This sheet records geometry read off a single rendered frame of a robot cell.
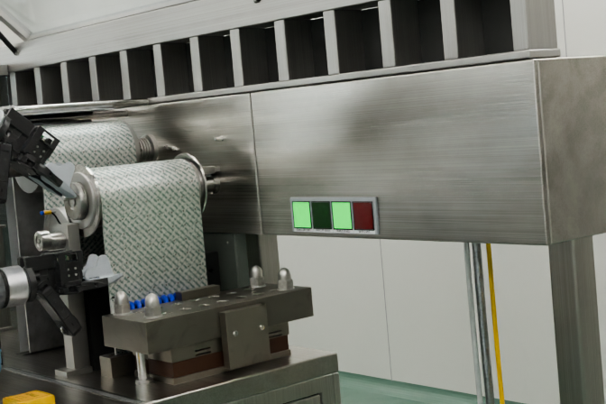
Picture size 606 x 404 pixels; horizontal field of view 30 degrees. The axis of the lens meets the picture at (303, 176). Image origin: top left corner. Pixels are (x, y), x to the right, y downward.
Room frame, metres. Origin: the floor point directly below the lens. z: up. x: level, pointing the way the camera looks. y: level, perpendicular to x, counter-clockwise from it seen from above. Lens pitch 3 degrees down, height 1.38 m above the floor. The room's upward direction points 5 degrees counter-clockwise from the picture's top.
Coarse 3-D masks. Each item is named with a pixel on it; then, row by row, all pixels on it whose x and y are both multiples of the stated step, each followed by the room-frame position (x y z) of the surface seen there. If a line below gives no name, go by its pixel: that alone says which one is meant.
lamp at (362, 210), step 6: (354, 204) 2.13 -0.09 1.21; (360, 204) 2.12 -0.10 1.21; (366, 204) 2.10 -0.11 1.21; (354, 210) 2.13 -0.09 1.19; (360, 210) 2.12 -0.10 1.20; (366, 210) 2.10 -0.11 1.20; (354, 216) 2.13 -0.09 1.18; (360, 216) 2.12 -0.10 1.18; (366, 216) 2.10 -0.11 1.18; (354, 222) 2.13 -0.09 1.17; (360, 222) 2.12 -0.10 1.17; (366, 222) 2.11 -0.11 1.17; (360, 228) 2.12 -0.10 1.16; (366, 228) 2.11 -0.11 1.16; (372, 228) 2.09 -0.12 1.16
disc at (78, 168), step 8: (80, 168) 2.27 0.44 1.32; (88, 176) 2.24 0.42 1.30; (96, 184) 2.22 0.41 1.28; (96, 192) 2.22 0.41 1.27; (96, 200) 2.23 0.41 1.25; (96, 208) 2.23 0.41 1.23; (96, 216) 2.23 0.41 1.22; (96, 224) 2.23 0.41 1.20; (80, 232) 2.29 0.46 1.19; (88, 232) 2.26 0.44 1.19
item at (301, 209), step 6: (294, 204) 2.27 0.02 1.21; (300, 204) 2.25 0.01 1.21; (306, 204) 2.24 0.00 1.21; (294, 210) 2.27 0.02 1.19; (300, 210) 2.25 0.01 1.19; (306, 210) 2.24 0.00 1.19; (294, 216) 2.27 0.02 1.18; (300, 216) 2.25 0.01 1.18; (306, 216) 2.24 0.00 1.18; (300, 222) 2.25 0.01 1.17; (306, 222) 2.24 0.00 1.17
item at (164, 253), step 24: (144, 216) 2.29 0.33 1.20; (168, 216) 2.33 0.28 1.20; (192, 216) 2.37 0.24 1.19; (120, 240) 2.25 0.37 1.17; (144, 240) 2.29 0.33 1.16; (168, 240) 2.33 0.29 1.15; (192, 240) 2.36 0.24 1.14; (120, 264) 2.25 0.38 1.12; (144, 264) 2.29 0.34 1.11; (168, 264) 2.32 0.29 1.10; (192, 264) 2.36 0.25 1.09; (120, 288) 2.25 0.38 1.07; (144, 288) 2.28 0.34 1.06; (168, 288) 2.32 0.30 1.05; (192, 288) 2.36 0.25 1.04
